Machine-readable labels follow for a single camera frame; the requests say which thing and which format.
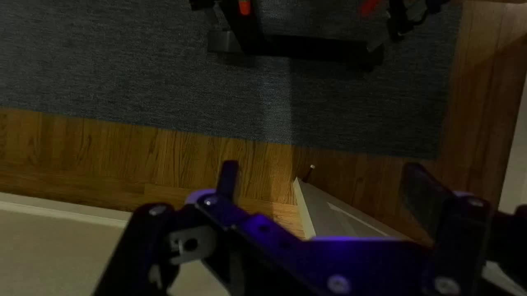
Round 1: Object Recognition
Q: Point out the grey carpet rug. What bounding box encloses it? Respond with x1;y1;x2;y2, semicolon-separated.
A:
0;0;464;162

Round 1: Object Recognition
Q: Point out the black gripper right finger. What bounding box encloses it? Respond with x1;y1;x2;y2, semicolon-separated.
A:
401;162;527;296

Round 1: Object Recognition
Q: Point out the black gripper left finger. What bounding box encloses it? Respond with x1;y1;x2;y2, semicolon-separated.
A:
95;160;309;296

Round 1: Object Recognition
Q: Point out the white baseboard strip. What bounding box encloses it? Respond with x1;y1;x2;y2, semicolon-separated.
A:
0;191;136;231

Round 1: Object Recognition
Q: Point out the white door jamb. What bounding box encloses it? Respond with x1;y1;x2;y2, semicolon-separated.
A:
497;76;527;218

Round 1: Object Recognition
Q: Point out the black robot base with orange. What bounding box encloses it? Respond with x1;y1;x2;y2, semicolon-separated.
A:
187;0;452;71

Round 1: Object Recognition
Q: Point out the white panelled door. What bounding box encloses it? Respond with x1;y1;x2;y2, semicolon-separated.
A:
291;177;527;296

